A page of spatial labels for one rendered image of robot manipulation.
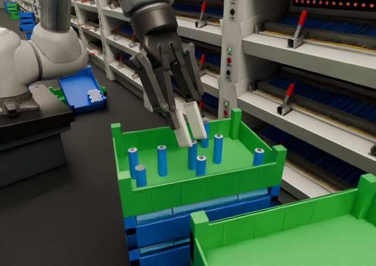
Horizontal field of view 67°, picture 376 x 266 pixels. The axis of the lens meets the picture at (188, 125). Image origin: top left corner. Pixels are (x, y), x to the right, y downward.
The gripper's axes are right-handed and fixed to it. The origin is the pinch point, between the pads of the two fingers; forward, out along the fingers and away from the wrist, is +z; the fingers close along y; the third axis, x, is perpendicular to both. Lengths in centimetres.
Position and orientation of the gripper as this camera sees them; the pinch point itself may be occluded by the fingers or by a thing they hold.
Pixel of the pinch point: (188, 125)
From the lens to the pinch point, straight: 50.3
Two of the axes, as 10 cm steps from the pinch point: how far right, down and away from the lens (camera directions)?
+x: 6.6, -1.0, -7.4
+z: 3.1, 9.4, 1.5
